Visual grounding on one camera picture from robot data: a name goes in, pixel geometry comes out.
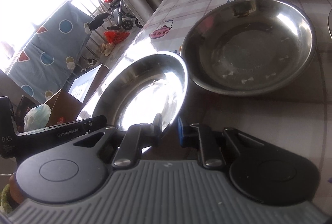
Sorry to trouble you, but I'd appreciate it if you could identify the white ceramic plate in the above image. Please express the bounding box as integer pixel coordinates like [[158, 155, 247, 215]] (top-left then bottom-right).
[[327, 9, 332, 38]]

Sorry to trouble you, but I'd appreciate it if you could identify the shallow steel plate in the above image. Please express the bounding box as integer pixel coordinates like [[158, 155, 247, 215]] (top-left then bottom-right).
[[92, 51, 188, 133]]

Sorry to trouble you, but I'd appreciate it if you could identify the blue patterned hanging sheet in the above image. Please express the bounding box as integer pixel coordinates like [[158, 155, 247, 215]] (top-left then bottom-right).
[[7, 2, 92, 103]]

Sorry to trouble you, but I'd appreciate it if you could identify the wheelchair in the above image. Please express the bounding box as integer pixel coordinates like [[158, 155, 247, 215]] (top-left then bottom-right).
[[107, 0, 143, 31]]

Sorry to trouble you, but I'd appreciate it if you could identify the cardboard box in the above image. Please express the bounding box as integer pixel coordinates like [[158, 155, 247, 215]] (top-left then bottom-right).
[[45, 64, 110, 127]]

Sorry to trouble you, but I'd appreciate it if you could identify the white plastic bag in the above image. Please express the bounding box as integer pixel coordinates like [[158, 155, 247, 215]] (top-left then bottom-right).
[[24, 104, 51, 132]]

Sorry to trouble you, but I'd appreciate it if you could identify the steel bowl left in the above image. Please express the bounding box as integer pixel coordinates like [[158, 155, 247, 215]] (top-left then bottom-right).
[[181, 0, 317, 96]]

